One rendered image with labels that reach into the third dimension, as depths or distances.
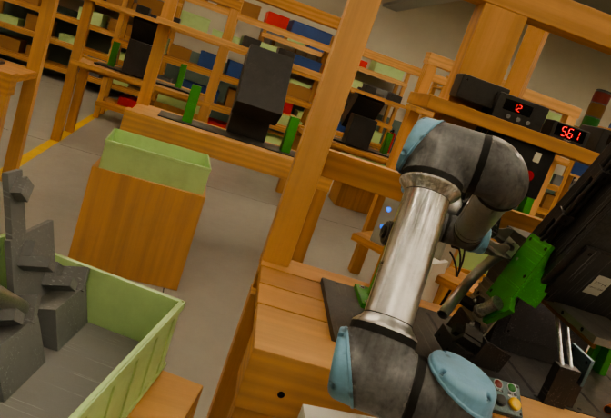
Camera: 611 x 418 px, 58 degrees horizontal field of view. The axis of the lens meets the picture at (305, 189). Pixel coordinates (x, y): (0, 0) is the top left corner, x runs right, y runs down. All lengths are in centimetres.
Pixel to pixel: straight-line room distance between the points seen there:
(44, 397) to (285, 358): 48
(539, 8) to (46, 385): 160
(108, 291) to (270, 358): 37
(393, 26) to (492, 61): 1005
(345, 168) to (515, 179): 86
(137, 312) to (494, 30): 127
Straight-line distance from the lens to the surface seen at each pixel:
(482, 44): 179
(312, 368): 125
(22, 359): 106
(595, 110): 198
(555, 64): 1346
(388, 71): 1113
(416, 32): 1198
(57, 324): 114
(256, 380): 126
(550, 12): 187
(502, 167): 103
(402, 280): 94
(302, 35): 825
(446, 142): 102
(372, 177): 183
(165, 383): 124
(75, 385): 108
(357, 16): 170
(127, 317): 123
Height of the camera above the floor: 147
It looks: 11 degrees down
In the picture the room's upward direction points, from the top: 19 degrees clockwise
